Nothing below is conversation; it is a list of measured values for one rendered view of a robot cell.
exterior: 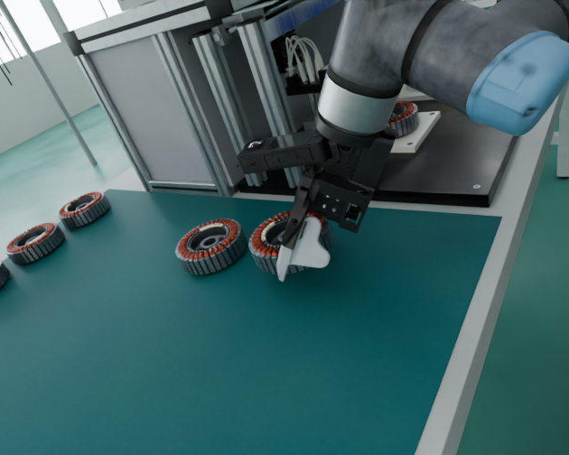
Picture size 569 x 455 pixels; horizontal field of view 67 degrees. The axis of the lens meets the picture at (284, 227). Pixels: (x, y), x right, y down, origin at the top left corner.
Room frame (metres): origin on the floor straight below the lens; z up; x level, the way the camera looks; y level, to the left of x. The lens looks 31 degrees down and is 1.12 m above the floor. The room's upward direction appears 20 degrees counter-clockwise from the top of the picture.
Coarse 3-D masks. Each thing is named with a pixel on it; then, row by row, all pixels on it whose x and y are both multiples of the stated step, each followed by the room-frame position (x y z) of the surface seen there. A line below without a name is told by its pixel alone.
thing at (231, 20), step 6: (246, 12) 0.78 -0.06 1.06; (252, 12) 0.80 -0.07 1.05; (258, 12) 0.81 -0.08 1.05; (222, 18) 0.80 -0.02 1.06; (228, 18) 0.80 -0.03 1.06; (234, 18) 0.79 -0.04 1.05; (240, 18) 0.78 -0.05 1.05; (246, 18) 0.78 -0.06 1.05; (264, 18) 0.81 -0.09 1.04; (228, 24) 0.80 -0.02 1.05; (234, 24) 0.79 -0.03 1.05; (228, 36) 0.80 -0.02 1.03; (234, 36) 0.79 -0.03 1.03
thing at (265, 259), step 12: (276, 216) 0.53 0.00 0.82; (288, 216) 0.53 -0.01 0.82; (324, 216) 0.50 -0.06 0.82; (264, 228) 0.52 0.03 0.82; (276, 228) 0.52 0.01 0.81; (324, 228) 0.46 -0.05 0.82; (252, 240) 0.50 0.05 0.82; (264, 240) 0.49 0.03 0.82; (276, 240) 0.51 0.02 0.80; (324, 240) 0.45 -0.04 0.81; (252, 252) 0.47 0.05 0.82; (264, 252) 0.46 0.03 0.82; (276, 252) 0.45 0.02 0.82; (264, 264) 0.45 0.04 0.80
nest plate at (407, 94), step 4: (404, 84) 1.00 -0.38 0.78; (404, 88) 0.97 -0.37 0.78; (408, 88) 0.96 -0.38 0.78; (412, 88) 0.95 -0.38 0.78; (400, 92) 0.95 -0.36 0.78; (404, 92) 0.94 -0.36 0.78; (408, 92) 0.93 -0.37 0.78; (412, 92) 0.93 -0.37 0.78; (416, 92) 0.92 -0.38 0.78; (420, 92) 0.91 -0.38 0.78; (400, 96) 0.93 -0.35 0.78; (404, 96) 0.92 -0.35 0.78; (408, 96) 0.91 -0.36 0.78; (412, 96) 0.90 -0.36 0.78; (416, 96) 0.90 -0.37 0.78; (420, 96) 0.89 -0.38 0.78; (424, 96) 0.88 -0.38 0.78; (396, 100) 0.93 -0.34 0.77; (400, 100) 0.92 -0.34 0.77; (404, 100) 0.92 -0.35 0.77; (408, 100) 0.91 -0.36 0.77; (412, 100) 0.91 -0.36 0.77; (416, 100) 0.90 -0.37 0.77
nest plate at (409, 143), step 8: (424, 112) 0.79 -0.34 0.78; (432, 112) 0.78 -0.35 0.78; (424, 120) 0.76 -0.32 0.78; (432, 120) 0.75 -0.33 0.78; (416, 128) 0.74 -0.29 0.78; (424, 128) 0.72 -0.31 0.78; (400, 136) 0.73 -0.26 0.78; (408, 136) 0.71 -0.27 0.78; (416, 136) 0.70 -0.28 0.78; (424, 136) 0.71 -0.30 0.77; (400, 144) 0.69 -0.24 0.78; (408, 144) 0.68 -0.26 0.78; (416, 144) 0.68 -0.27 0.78; (392, 152) 0.70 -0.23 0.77; (400, 152) 0.69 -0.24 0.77; (408, 152) 0.68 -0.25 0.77
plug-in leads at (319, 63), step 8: (288, 40) 0.87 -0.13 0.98; (296, 40) 0.85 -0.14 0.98; (304, 40) 0.86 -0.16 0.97; (304, 48) 0.89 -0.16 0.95; (312, 48) 0.86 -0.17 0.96; (288, 56) 0.88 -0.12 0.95; (296, 56) 0.87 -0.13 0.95; (304, 56) 0.84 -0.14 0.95; (320, 56) 0.87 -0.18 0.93; (288, 64) 0.88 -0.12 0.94; (320, 64) 0.87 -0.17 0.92; (304, 72) 0.87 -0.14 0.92; (312, 72) 0.84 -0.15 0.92; (288, 80) 0.88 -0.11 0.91; (296, 80) 0.88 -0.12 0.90; (304, 80) 0.86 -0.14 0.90; (312, 80) 0.84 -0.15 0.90
